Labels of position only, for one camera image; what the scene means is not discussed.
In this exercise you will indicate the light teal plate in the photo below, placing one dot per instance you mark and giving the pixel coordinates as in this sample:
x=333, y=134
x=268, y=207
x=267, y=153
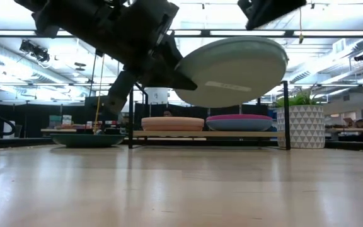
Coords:
x=232, y=72

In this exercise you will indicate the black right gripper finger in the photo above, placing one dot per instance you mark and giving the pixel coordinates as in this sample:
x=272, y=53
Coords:
x=260, y=12

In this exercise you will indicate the black ceiling-mounted device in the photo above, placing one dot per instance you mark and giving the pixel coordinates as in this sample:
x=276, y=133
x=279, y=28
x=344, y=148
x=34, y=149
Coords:
x=36, y=52

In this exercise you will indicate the terracotta plate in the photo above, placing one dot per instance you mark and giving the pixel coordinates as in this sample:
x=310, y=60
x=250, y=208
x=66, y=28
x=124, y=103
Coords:
x=172, y=128

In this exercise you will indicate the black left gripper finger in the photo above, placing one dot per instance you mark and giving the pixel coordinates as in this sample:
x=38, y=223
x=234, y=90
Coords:
x=165, y=79
x=169, y=55

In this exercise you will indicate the blue plate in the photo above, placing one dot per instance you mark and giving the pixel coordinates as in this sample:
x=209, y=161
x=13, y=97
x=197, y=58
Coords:
x=239, y=126

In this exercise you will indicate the succulent in white patterned pot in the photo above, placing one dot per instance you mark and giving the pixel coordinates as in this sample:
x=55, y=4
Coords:
x=301, y=126

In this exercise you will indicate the magenta plate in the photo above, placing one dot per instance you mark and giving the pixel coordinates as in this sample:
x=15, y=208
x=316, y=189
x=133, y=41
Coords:
x=239, y=117

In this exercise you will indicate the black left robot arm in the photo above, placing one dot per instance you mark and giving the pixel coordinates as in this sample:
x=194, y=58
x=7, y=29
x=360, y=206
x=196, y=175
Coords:
x=68, y=19

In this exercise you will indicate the dark teal plate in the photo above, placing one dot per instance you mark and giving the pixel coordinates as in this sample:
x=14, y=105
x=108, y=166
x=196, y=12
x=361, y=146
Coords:
x=87, y=141

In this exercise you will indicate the peach plate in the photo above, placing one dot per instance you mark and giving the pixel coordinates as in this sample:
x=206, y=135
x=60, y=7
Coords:
x=172, y=121

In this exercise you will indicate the white bin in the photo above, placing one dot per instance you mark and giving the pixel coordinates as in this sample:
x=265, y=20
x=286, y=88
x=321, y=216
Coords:
x=9, y=130

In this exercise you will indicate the wooden background table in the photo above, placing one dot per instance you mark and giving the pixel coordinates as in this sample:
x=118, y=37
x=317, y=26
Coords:
x=58, y=130
x=358, y=129

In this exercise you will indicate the person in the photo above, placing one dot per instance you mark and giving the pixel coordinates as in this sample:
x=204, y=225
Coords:
x=167, y=114

